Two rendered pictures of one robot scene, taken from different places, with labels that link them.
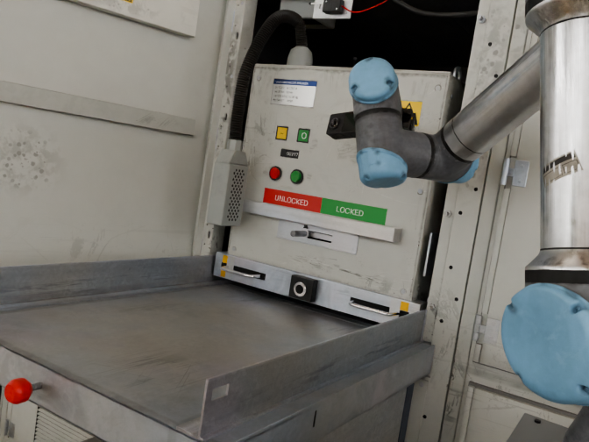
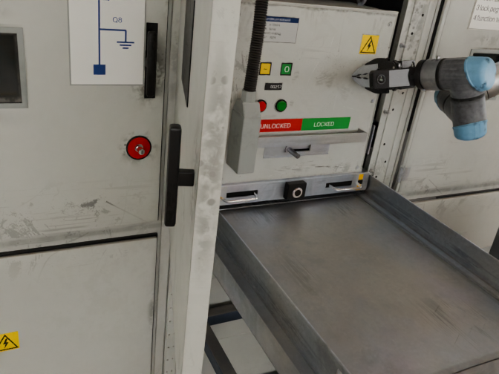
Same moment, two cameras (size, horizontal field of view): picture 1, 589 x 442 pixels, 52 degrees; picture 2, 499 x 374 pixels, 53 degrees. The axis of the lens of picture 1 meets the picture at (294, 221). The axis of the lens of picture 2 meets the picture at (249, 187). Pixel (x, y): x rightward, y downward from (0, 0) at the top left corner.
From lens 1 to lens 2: 145 cm
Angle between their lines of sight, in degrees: 61
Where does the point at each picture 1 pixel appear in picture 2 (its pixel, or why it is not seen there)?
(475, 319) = (400, 171)
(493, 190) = (411, 92)
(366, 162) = (478, 130)
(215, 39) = not seen: outside the picture
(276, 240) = (262, 160)
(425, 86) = (382, 23)
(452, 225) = (387, 118)
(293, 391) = (489, 280)
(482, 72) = (416, 12)
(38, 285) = (294, 323)
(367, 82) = (489, 79)
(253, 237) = not seen: hidden behind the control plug
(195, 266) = not seen: hidden behind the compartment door
